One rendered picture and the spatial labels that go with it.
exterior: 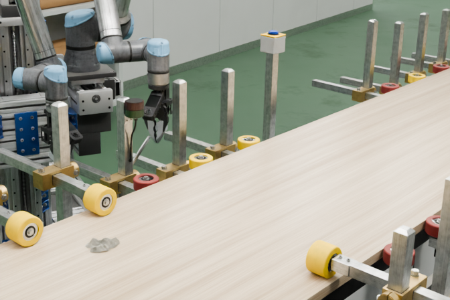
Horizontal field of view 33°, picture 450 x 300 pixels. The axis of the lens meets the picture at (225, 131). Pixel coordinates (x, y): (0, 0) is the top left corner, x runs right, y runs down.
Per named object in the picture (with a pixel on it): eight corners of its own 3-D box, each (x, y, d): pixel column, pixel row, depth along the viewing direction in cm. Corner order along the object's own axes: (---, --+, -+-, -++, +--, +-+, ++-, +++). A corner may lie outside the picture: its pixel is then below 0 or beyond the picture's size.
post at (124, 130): (119, 234, 259) (116, 97, 243) (127, 230, 261) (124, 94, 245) (126, 237, 256) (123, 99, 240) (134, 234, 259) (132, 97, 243)
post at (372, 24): (359, 120, 364) (367, 19, 348) (363, 118, 367) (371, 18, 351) (365, 121, 362) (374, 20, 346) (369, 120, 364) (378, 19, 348)
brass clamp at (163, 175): (155, 181, 268) (155, 167, 266) (181, 171, 277) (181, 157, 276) (167, 186, 264) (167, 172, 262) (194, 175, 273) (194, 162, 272)
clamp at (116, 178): (100, 193, 248) (99, 178, 247) (130, 181, 258) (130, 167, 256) (111, 197, 245) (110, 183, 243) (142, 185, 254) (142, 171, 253)
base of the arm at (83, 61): (58, 65, 314) (57, 41, 310) (94, 61, 320) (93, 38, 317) (67, 73, 301) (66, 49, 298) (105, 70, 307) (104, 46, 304)
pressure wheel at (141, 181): (128, 210, 242) (127, 176, 238) (146, 202, 248) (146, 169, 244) (145, 217, 237) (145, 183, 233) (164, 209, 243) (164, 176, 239)
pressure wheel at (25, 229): (12, 207, 196) (35, 213, 202) (0, 236, 195) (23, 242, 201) (26, 214, 192) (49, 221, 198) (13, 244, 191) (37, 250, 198)
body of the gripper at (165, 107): (174, 114, 273) (174, 81, 269) (164, 121, 265) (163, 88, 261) (155, 111, 275) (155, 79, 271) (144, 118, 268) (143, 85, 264)
